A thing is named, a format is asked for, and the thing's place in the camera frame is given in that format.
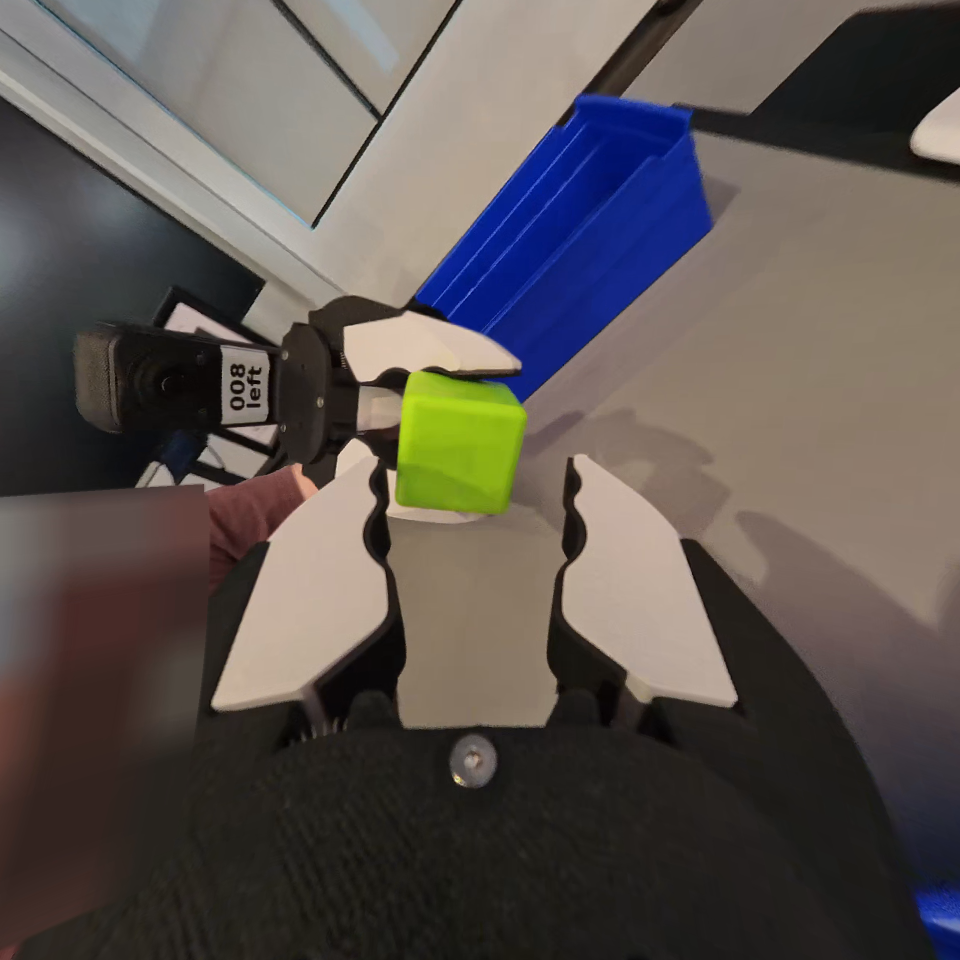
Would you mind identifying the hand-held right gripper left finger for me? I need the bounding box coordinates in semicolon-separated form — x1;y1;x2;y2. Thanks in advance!
210;455;406;727

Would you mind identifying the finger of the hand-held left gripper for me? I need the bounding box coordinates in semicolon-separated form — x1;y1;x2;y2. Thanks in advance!
333;435;499;525
342;311;523;394

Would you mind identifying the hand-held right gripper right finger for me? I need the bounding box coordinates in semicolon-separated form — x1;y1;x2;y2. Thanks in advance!
549;455;742;727

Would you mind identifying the green magnetic cube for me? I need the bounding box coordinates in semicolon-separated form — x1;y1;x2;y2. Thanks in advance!
393;371;529;516

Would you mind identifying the blue plastic bin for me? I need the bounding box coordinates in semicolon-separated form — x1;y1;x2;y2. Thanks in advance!
413;93;714;403

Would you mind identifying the person's left hand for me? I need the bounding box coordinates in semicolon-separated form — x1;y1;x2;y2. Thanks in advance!
263;465;321;507

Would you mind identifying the window with roller blind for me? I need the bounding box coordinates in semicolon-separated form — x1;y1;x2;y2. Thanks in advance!
30;0;460;226

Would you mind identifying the white sign stand base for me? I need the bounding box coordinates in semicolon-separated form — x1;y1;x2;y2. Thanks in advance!
909;87;960;168

